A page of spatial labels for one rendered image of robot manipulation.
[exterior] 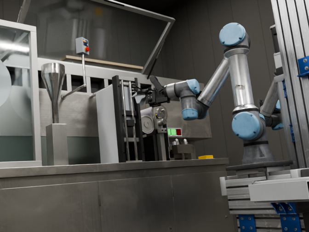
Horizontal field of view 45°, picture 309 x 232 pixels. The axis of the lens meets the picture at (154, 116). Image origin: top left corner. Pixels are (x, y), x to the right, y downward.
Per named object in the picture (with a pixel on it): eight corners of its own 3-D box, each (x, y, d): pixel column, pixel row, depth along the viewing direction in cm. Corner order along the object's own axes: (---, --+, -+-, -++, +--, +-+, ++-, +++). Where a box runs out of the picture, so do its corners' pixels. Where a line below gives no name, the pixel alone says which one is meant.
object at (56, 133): (52, 171, 203) (47, 71, 214) (41, 173, 214) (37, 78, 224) (75, 169, 212) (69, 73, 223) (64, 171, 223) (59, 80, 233)
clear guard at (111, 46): (34, -17, 212) (34, -18, 212) (11, 55, 236) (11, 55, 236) (170, 21, 279) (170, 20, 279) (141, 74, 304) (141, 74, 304)
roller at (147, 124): (140, 132, 244) (139, 114, 246) (118, 138, 262) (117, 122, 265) (155, 132, 251) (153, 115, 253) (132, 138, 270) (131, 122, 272)
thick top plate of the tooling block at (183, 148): (177, 153, 256) (176, 144, 257) (142, 159, 286) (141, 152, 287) (194, 152, 266) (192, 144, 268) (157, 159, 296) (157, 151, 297)
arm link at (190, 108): (203, 119, 184) (200, 98, 186) (195, 117, 174) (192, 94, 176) (188, 122, 187) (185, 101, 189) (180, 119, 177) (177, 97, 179)
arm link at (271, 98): (290, 57, 214) (260, 130, 234) (303, 59, 219) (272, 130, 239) (277, 50, 223) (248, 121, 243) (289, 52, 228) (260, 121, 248)
